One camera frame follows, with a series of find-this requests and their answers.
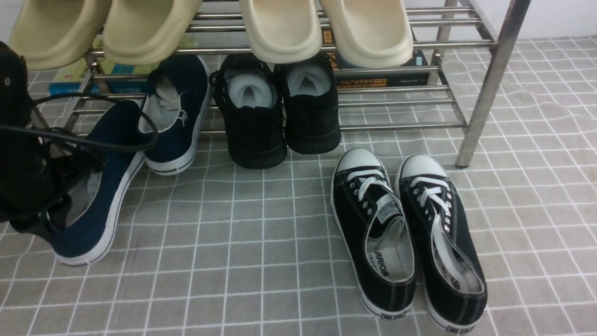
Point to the cream slipper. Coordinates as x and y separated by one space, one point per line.
282 31
371 33

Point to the blue green book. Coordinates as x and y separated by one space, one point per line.
70 78

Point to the black orange book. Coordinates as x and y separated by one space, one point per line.
382 77

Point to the navy slip-on shoe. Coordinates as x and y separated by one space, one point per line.
177 99
91 220

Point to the black knit sneaker right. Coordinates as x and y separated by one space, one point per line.
311 104

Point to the black knit sneaker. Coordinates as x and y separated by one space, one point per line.
247 95
311 104

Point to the metal shoe rack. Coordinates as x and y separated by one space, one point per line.
452 13

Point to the black canvas sneaker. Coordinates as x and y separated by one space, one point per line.
370 218
454 284

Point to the black canvas sneaker left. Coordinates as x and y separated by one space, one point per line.
370 218

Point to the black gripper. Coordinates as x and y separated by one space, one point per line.
38 165

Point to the black knit sneaker left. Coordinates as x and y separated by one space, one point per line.
247 95

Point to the black canvas sneaker right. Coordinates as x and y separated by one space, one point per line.
454 284

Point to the beige slipper far left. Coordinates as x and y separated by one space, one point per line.
51 34

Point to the beige slipper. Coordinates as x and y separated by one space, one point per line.
51 34
140 32

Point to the cream slipper right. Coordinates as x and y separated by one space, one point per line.
371 33

